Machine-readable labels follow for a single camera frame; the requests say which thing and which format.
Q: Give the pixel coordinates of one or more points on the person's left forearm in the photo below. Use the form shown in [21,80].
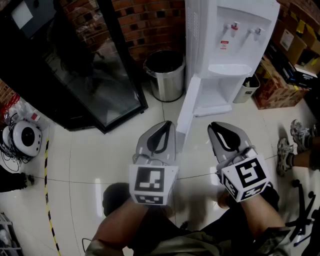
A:
[120,220]

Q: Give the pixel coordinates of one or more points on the grey sneakers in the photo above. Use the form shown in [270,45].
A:
[307,158]

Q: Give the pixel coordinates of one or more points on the clear plastic bag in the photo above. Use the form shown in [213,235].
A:
[22,110]

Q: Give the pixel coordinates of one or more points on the yellow taped cardboard box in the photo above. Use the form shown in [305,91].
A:
[307,27]

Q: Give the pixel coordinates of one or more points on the person's camouflage shirt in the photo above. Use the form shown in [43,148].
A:
[195,243]

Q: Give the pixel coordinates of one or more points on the small beige trash bin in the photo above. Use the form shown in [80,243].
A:
[246,91]

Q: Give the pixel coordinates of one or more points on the white drip tray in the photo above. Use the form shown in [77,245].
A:
[228,70]

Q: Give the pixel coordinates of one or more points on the printed brown cardboard box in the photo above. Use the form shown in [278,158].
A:
[275,92]

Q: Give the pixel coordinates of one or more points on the white round device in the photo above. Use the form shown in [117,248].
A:
[27,138]

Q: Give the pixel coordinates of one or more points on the plain cardboard box white label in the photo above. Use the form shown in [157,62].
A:
[287,40]

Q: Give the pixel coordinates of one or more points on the black office chair base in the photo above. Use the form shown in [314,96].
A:
[303,212]

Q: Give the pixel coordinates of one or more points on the steel round trash bin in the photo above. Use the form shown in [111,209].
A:
[166,82]

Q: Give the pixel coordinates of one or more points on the black flat box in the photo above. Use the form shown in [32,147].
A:
[287,67]

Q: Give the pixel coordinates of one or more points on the grey metal rack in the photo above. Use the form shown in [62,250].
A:
[7,235]

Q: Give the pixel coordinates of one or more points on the red white warning sticker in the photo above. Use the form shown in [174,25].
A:
[224,45]

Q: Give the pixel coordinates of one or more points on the person's right hand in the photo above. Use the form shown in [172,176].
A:
[223,201]

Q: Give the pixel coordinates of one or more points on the yellow black striped tape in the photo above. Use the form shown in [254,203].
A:
[47,190]

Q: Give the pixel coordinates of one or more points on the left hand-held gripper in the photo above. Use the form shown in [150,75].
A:
[150,180]

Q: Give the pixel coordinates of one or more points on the white water dispenser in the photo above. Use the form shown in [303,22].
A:
[207,30]

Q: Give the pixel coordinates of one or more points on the black glass door cabinet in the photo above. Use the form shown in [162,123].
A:
[75,62]

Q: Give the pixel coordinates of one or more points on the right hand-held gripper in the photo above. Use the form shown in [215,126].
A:
[250,175]

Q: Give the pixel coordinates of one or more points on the person's right forearm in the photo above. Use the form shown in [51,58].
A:
[260,215]

